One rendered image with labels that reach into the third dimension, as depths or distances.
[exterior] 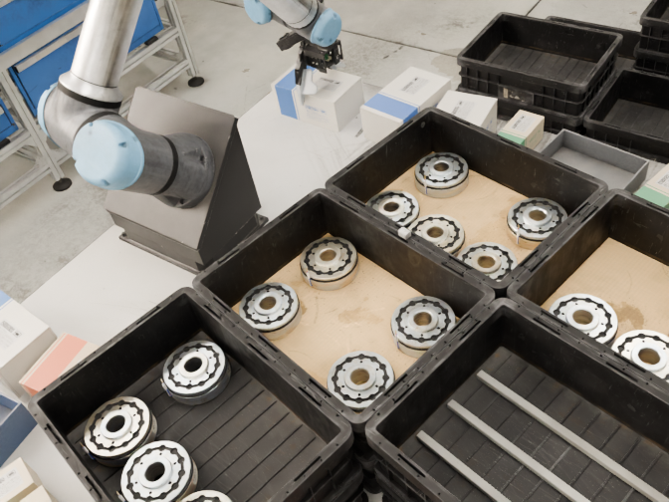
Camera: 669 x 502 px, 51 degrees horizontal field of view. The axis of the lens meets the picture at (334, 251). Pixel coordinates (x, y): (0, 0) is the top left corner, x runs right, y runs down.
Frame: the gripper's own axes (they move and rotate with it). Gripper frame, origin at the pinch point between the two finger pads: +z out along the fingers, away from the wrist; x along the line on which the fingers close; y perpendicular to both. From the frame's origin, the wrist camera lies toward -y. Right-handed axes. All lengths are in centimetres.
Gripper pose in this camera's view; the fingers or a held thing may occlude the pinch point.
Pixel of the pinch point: (317, 90)
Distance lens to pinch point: 182.2
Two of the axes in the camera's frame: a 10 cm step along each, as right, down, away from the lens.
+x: 5.8, -6.4, 5.0
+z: 1.4, 6.8, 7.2
